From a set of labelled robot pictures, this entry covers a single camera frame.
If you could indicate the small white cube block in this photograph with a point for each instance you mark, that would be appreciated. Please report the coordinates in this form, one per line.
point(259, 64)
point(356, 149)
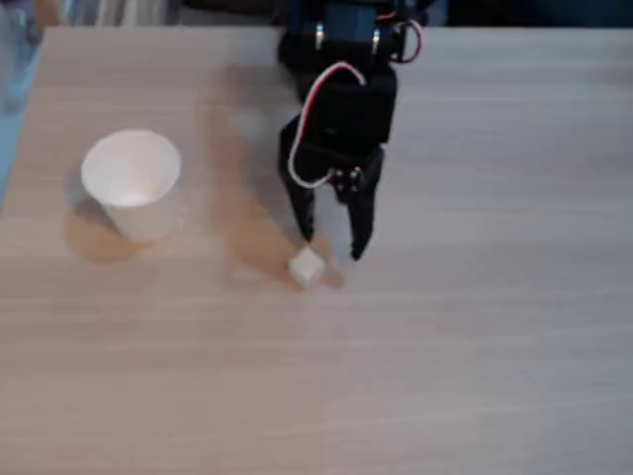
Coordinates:
point(306, 269)

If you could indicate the white paper cup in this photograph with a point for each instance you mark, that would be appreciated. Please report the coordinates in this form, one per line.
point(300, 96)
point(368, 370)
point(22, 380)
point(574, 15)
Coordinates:
point(133, 188)

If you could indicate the pale pleated curtain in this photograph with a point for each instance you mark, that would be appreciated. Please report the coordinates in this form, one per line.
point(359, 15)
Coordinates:
point(123, 11)

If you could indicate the person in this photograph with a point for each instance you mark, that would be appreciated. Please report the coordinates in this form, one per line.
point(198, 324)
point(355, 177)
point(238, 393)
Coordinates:
point(12, 59)

